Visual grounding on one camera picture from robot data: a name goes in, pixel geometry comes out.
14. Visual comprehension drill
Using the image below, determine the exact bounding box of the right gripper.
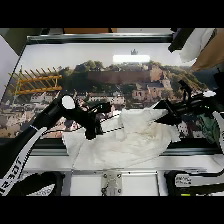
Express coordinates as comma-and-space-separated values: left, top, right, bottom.
152, 99, 185, 127

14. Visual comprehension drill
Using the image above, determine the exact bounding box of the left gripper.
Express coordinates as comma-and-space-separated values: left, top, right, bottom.
74, 109, 105, 141

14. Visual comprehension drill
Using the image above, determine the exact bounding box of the white long-sleeved shirt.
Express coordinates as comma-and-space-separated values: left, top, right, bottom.
61, 107, 183, 171

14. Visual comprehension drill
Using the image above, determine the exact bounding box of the green garment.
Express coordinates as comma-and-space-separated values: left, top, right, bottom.
199, 113, 222, 145

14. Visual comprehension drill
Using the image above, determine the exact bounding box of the yellow wooden rack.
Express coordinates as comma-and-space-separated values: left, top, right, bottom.
6, 65, 64, 97

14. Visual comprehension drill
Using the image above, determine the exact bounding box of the tan garment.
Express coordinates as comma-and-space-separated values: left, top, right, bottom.
191, 27, 224, 72

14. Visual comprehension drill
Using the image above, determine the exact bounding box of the black garment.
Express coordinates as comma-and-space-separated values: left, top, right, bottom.
167, 27, 195, 54

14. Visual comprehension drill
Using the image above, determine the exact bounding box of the white garment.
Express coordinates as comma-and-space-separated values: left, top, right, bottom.
179, 27, 215, 64

